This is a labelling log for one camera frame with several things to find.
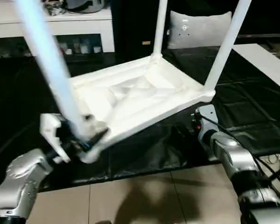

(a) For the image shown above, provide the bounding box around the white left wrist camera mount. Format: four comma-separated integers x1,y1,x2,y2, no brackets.
39,113,70,164

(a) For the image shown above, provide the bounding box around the black cabinet with gold label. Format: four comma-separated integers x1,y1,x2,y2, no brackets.
111,0,171,54

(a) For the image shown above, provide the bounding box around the white plastic table top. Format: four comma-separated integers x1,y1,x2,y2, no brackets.
69,53,217,164

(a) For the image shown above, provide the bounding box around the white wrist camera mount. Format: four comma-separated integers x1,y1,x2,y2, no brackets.
196,104,219,145
39,113,70,164

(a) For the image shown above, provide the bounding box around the white pillow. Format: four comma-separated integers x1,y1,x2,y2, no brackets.
167,10,233,49

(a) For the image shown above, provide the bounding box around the white flat board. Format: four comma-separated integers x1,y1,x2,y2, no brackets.
232,43,280,91

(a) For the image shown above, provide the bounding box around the grey floor cable bundle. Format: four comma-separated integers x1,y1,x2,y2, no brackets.
259,153,280,194

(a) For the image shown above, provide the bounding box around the dark low tv bench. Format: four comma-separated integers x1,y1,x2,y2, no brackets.
235,34,280,56

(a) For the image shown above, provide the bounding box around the black metal table leg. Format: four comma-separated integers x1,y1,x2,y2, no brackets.
268,163,280,180

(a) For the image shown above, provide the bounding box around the white plastic table leg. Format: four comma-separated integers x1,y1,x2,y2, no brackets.
151,0,169,62
203,0,252,97
13,0,96,145

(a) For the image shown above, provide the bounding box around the grey bag with black strap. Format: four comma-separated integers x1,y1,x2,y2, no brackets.
65,0,103,14

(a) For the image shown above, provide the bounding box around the black table mat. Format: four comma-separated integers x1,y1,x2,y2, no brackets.
0,43,280,194

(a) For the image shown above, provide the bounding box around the white glass-door cabinet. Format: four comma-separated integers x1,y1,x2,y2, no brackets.
0,0,115,56

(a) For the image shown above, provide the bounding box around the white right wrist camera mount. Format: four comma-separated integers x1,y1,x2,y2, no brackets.
196,104,219,145

